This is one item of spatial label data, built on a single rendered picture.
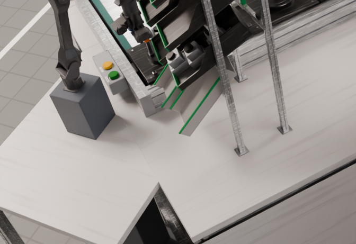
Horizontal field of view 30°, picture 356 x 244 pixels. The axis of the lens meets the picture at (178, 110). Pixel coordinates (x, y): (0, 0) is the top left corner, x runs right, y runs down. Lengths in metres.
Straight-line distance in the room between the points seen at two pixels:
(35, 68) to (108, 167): 2.13
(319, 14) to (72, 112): 1.01
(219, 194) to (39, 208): 0.63
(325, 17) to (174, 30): 0.83
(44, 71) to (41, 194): 2.05
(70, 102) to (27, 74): 2.03
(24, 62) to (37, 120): 1.87
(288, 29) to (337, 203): 0.68
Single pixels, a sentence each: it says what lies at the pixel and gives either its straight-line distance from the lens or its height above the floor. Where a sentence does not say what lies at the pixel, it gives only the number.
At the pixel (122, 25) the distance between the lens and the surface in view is 2.39.
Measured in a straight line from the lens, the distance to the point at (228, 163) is 2.26.
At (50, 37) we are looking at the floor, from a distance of 4.64.
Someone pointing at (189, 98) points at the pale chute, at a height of 1.04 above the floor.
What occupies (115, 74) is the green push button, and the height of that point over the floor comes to 0.97.
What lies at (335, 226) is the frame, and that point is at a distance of 2.48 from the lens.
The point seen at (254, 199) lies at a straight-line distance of 2.15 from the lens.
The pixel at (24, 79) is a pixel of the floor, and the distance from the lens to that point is 4.39.
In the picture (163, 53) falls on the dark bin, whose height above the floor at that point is 1.20.
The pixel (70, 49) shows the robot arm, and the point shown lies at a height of 1.22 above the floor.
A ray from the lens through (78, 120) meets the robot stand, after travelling 2.45.
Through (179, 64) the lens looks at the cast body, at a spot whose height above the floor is 1.24.
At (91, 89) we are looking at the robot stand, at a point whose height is 1.05.
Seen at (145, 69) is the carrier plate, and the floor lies 0.97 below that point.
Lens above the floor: 2.56
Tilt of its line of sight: 43 degrees down
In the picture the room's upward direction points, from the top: 18 degrees counter-clockwise
